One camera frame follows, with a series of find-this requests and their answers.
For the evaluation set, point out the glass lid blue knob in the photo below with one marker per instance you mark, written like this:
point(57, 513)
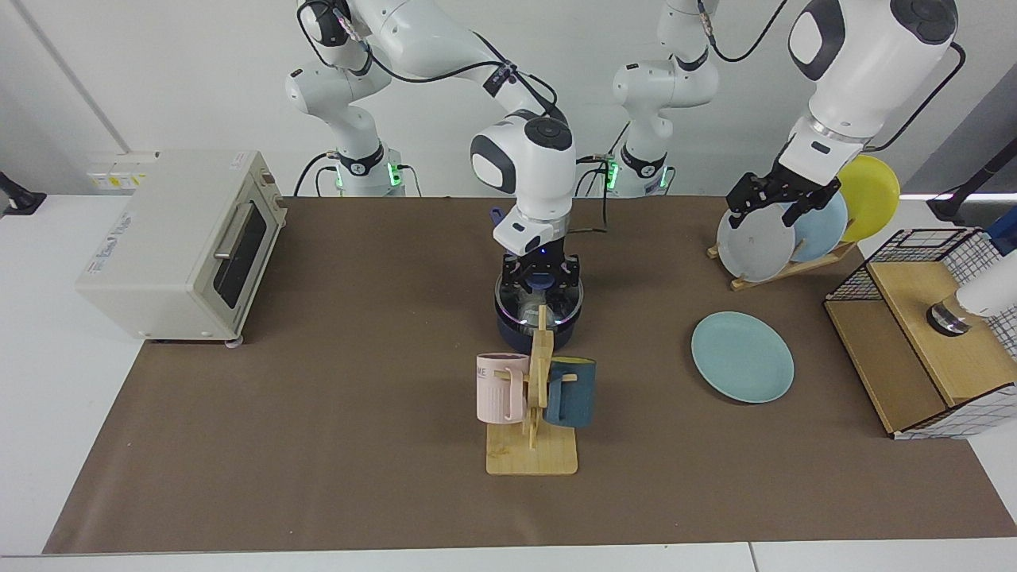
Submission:
point(512, 311)

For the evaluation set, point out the light blue plate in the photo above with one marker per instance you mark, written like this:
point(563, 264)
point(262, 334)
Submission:
point(822, 230)

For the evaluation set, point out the grey plate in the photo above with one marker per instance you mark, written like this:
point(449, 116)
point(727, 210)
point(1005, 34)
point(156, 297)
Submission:
point(755, 246)

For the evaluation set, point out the wooden plate rack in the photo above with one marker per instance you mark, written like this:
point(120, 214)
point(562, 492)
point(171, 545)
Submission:
point(783, 272)

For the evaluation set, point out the yellow plate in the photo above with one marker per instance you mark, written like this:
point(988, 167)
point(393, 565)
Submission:
point(874, 199)

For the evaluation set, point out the teal green plate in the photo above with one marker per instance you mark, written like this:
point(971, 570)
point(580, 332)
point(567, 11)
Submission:
point(743, 357)

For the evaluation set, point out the dark teal cup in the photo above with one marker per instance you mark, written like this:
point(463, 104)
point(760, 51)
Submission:
point(576, 397)

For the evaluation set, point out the pink cup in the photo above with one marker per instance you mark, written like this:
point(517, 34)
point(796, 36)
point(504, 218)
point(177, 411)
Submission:
point(496, 393)

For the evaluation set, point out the black pole stand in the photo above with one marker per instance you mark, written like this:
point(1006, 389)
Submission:
point(965, 199)

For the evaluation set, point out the wooden cup stand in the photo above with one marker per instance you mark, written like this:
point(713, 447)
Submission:
point(532, 457)

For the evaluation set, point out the brown tablecloth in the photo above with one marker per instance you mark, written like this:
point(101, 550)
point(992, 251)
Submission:
point(357, 318)

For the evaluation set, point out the small blue block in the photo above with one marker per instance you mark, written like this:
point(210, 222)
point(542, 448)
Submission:
point(1007, 230)

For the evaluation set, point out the pale toaster oven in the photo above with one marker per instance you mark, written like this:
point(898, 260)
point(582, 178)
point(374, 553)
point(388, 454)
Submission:
point(159, 254)

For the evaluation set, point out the white wall power strip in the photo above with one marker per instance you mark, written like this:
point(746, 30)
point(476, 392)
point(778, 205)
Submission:
point(119, 176)

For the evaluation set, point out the black clamp mount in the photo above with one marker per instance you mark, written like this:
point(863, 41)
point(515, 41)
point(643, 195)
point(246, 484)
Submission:
point(20, 199)

